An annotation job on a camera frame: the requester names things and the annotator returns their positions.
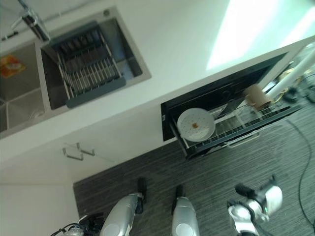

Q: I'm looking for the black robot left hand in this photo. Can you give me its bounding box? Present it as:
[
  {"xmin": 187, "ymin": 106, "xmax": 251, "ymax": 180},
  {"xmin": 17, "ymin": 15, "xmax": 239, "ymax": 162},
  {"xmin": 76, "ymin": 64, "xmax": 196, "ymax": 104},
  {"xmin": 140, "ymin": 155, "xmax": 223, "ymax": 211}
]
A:
[{"xmin": 80, "ymin": 212, "xmax": 104, "ymax": 234}]

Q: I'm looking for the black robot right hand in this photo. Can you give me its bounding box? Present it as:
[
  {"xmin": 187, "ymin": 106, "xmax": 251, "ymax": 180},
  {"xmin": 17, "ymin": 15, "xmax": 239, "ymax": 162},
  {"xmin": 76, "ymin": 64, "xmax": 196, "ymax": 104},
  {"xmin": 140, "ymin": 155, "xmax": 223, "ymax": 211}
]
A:
[{"xmin": 234, "ymin": 184, "xmax": 258, "ymax": 205}]

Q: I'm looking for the black built-in dishwasher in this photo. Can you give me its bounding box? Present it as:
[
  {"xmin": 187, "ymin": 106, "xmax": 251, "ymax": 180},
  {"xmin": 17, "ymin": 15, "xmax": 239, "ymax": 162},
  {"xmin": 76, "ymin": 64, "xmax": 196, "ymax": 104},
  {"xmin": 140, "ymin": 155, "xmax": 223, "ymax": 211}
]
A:
[{"xmin": 160, "ymin": 51, "xmax": 304, "ymax": 162}]

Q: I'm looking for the silver robot left leg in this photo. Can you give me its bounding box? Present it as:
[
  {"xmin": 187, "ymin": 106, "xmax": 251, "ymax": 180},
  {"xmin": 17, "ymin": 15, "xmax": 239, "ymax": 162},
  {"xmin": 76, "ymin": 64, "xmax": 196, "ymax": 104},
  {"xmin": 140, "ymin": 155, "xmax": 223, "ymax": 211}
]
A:
[{"xmin": 99, "ymin": 193, "xmax": 145, "ymax": 236}]

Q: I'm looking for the silver robot leg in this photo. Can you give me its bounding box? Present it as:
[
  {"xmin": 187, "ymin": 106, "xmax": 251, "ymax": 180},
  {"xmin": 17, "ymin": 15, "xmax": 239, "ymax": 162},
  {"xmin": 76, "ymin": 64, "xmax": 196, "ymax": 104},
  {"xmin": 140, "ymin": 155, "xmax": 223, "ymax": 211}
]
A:
[
  {"xmin": 99, "ymin": 193, "xmax": 145, "ymax": 236},
  {"xmin": 170, "ymin": 195, "xmax": 200, "ymax": 236}
]

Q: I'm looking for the dark robot left foot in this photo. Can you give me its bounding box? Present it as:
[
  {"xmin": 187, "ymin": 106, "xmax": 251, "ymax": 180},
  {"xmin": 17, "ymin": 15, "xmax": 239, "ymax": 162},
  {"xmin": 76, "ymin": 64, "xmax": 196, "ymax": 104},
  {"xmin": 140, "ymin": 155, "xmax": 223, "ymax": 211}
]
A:
[{"xmin": 136, "ymin": 177, "xmax": 148, "ymax": 205}]

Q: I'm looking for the silver robot right leg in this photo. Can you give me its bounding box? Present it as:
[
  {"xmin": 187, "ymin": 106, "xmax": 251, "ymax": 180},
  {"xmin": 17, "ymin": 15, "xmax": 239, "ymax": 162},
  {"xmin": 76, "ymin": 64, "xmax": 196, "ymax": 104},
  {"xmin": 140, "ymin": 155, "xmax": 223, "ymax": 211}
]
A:
[{"xmin": 170, "ymin": 195, "xmax": 200, "ymax": 236}]

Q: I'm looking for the white round plate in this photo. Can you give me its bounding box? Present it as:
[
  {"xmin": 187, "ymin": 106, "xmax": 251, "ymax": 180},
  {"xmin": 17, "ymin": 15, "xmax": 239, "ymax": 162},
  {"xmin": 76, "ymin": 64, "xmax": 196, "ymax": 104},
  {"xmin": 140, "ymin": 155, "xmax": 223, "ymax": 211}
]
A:
[{"xmin": 177, "ymin": 107, "xmax": 216, "ymax": 142}]

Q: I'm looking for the brown cup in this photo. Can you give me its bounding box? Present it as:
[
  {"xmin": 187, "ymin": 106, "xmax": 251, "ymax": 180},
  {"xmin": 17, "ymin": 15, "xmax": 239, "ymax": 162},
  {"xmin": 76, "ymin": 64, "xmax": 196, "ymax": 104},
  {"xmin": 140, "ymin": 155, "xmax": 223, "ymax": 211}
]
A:
[{"xmin": 243, "ymin": 84, "xmax": 272, "ymax": 109}]

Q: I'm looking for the white stand pole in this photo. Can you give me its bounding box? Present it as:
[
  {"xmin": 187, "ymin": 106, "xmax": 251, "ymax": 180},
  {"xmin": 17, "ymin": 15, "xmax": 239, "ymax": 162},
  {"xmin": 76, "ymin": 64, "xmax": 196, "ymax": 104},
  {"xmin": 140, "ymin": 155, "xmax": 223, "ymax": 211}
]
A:
[{"xmin": 264, "ymin": 48, "xmax": 315, "ymax": 99}]

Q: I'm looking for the stainless steel double sink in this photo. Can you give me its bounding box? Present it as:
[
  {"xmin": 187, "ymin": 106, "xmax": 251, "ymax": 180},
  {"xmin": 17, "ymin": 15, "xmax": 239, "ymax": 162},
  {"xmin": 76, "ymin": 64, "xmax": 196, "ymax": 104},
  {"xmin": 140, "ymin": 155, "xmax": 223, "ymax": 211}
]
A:
[{"xmin": 0, "ymin": 6, "xmax": 152, "ymax": 139}]

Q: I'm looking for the dark grey sink drain rack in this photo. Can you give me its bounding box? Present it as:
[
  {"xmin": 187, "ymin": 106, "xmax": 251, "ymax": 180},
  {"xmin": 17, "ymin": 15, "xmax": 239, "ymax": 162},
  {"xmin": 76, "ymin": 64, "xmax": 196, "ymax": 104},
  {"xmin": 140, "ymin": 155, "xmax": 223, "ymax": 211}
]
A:
[{"xmin": 50, "ymin": 21, "xmax": 126, "ymax": 109}]

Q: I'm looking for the chrome kitchen faucet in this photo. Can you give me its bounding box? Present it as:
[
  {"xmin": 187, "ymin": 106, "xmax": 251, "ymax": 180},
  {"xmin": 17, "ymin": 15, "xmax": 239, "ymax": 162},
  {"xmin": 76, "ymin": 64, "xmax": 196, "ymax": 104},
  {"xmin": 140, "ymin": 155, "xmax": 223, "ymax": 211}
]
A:
[{"xmin": 10, "ymin": 0, "xmax": 52, "ymax": 42}]

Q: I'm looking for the silver dishwasher drawer handle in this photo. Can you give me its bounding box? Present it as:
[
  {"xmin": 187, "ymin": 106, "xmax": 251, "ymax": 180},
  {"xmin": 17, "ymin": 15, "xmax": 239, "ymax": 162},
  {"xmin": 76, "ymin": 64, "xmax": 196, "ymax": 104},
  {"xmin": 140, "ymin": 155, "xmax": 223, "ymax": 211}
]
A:
[{"xmin": 227, "ymin": 132, "xmax": 261, "ymax": 148}]

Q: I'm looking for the black floor cable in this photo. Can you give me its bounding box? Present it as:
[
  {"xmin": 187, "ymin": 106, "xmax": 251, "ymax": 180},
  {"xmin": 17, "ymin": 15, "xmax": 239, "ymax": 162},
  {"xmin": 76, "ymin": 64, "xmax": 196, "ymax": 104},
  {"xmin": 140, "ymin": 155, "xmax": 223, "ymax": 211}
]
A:
[{"xmin": 285, "ymin": 119, "xmax": 315, "ymax": 228}]

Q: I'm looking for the dishwasher wire rack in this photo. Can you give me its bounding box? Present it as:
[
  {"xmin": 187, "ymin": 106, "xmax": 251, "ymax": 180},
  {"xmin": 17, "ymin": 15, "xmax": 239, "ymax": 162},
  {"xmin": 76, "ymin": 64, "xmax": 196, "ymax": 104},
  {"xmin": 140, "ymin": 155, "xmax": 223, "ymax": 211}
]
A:
[{"xmin": 171, "ymin": 98, "xmax": 293, "ymax": 149}]

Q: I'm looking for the silver cabinet handle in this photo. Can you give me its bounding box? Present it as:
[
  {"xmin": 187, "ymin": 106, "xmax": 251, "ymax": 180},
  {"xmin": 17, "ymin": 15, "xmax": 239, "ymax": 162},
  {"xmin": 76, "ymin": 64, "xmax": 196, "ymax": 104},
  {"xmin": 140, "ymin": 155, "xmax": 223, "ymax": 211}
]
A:
[
  {"xmin": 78, "ymin": 147, "xmax": 95, "ymax": 156},
  {"xmin": 62, "ymin": 142, "xmax": 84, "ymax": 161}
]

